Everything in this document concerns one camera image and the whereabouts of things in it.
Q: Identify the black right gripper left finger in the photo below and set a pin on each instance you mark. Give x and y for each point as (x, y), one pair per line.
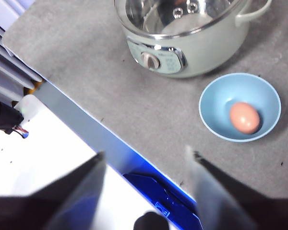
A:
(62, 206)

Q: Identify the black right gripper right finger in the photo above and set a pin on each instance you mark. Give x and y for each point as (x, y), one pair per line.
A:
(230, 206)

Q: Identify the brown egg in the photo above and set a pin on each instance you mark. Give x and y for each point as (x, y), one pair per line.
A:
(244, 117)

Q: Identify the pale green electric steamer pot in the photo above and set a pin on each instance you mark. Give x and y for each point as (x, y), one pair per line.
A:
(206, 55)

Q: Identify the steel steamer tray with holes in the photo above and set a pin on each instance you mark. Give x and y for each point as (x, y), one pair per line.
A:
(163, 16)

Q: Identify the glossy blue panel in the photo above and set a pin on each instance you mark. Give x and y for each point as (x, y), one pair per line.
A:
(163, 194)

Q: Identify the black round knob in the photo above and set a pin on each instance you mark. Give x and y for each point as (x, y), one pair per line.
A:
(151, 221)

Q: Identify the blue ribbed bowl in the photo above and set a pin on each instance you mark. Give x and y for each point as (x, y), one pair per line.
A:
(216, 103)

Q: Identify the grey metal frame rails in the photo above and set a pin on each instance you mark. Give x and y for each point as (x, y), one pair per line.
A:
(7, 69)

